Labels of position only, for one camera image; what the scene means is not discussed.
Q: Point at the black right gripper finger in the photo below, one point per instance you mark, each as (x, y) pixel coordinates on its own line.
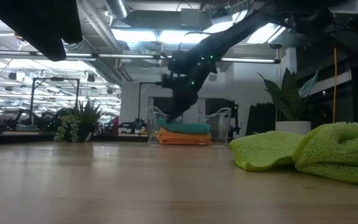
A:
(183, 104)

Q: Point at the teal microfiber towel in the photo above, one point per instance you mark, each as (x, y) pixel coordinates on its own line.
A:
(182, 127)

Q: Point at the orange microfiber towel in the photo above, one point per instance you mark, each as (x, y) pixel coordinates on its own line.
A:
(182, 139)

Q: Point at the green microfiber towel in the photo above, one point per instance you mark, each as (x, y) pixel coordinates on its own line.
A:
(337, 149)

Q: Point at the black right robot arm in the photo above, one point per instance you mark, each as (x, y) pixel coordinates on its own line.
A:
(244, 28)

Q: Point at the clear plastic bin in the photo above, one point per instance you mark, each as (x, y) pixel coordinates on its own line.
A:
(221, 124)

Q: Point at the long ceiling light bar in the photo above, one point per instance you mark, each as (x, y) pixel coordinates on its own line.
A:
(129, 56)

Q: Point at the snake plant in white pot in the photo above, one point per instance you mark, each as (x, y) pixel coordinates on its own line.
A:
(287, 96)

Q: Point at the small green succulent plant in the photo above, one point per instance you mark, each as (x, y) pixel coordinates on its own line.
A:
(82, 119)

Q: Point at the round silver ceiling duct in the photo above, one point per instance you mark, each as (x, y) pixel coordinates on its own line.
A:
(118, 7)

